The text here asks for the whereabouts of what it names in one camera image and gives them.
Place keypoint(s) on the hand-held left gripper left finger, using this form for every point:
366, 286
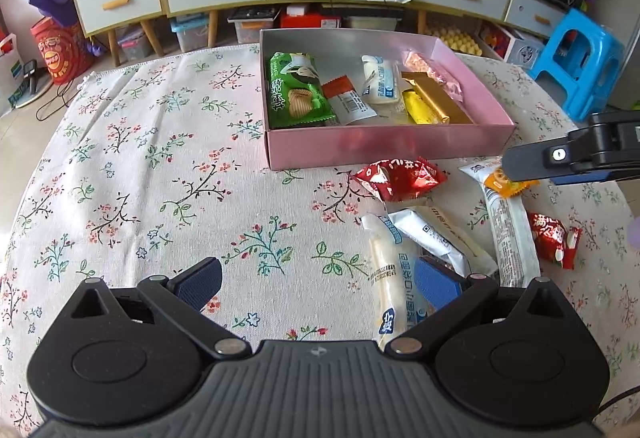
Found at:
200, 280

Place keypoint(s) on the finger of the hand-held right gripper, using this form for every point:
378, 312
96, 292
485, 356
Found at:
600, 177
540, 157

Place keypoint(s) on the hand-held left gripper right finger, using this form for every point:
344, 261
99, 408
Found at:
437, 280

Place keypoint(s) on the silver foil snack packet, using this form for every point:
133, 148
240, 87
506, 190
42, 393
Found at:
440, 230

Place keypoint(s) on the small orange snack packet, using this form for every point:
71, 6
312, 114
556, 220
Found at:
494, 179

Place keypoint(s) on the red snack packet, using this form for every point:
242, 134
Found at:
400, 178
550, 238

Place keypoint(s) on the long silver bread packet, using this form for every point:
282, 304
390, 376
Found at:
510, 238

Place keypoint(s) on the gold wafer packet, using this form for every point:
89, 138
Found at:
440, 97

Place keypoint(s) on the yellow snack packet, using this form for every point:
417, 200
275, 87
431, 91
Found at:
420, 110

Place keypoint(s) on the pink snack packet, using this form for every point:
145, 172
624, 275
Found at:
435, 70

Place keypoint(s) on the pink cardboard box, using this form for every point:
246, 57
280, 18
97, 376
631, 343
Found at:
375, 142

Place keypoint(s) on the orange and white snack packet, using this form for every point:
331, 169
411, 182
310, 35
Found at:
352, 105

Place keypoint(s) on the green potato chips packet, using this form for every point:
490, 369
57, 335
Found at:
295, 92

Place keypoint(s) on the blue plastic stool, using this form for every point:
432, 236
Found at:
575, 57

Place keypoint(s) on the white toy box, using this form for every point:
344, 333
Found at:
525, 48

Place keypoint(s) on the floral tablecloth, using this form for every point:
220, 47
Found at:
150, 167

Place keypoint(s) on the yellow egg tray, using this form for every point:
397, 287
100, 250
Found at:
457, 40

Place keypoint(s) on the clear storage bin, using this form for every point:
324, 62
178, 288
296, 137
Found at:
190, 35
134, 45

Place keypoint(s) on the black phone stand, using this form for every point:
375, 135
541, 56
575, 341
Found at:
30, 75

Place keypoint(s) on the red gift bag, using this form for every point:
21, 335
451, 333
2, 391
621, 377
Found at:
57, 52

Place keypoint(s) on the red flat box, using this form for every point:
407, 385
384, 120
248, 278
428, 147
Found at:
310, 17

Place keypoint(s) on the white shopping bag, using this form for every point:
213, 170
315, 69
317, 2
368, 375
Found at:
12, 77

